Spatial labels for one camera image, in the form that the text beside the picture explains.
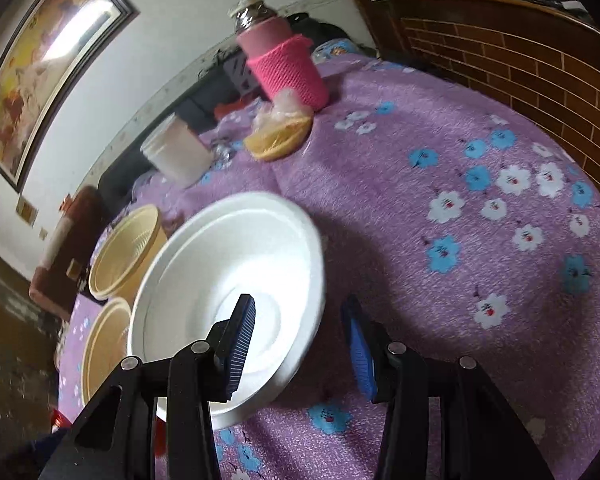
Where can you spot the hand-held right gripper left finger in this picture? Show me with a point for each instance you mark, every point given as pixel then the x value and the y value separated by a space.
pixel 242 340

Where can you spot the white plastic jar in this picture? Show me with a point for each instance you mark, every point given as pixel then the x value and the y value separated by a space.
pixel 177 152

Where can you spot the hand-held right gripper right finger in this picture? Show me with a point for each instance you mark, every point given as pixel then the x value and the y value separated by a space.
pixel 360 355

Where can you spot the yellow framed wall notice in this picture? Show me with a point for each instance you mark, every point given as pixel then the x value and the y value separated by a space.
pixel 26 211

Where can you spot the brown armchair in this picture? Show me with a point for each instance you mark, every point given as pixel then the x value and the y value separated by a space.
pixel 85 215

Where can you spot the grey perforated metal stand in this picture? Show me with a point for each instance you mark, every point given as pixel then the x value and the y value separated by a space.
pixel 237 75

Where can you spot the bottle in pink knitted sleeve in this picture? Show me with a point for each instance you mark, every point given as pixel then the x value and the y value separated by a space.
pixel 290 70

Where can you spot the cream plastic bowl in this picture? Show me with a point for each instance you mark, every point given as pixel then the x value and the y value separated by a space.
pixel 102 345
pixel 125 255

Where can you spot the black leather sofa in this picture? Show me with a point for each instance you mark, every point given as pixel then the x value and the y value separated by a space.
pixel 195 110

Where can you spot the white foam bowl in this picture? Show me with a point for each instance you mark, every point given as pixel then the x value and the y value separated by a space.
pixel 205 270

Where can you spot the clear plastic bag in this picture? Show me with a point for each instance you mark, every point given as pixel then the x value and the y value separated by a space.
pixel 285 105

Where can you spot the yellow item in plastic bag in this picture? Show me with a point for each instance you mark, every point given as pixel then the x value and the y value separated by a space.
pixel 275 142

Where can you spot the red cloth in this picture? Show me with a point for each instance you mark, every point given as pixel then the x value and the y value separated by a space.
pixel 227 108

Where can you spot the framed painting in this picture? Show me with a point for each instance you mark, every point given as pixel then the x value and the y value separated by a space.
pixel 40 60

